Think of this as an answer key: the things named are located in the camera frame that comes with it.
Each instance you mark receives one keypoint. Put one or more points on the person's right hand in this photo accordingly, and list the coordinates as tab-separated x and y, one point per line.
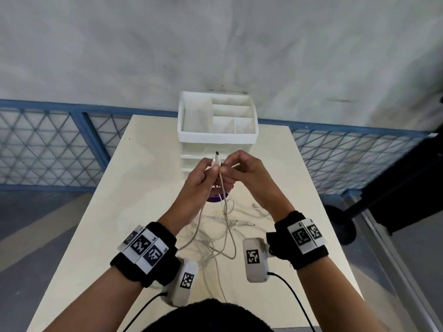
259	183

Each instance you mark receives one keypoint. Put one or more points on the person's left hand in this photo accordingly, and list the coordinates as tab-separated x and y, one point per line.
193	197

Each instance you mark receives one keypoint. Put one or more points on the person's right thumb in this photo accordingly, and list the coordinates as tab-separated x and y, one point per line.
237	173

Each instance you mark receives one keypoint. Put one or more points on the person's left fingers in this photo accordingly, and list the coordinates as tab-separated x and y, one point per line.
209	164

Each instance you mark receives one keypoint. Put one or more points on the person's right forearm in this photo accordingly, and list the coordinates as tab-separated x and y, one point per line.
339	297

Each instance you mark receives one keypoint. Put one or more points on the person's left forearm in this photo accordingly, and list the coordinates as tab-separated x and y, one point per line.
103	300

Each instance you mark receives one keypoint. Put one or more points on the white desk organizer box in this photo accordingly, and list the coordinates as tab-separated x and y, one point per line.
216	133

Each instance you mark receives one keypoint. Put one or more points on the purple round sticker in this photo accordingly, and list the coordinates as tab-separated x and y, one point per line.
215	198

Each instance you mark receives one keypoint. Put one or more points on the black right wristband with markers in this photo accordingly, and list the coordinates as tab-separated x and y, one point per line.
301	240

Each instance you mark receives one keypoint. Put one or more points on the black wristband with markers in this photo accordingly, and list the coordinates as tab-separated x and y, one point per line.
301	240
145	254

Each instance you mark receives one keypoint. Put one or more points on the black left wristband with markers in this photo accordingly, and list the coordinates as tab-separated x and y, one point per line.
145	254

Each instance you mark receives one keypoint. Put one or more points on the black stand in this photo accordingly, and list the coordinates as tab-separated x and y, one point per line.
398	183

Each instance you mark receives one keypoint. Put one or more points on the blue mesh fence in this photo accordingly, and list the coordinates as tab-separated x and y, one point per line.
45	148

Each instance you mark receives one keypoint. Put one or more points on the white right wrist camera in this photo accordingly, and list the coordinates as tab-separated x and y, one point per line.
255	259

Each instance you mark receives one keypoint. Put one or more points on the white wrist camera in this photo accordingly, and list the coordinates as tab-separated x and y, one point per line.
181	283
255	259

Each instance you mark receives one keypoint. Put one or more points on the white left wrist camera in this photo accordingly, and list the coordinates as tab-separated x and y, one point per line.
181	283

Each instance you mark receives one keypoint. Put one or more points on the grey metal rail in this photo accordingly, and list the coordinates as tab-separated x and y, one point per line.
394	259

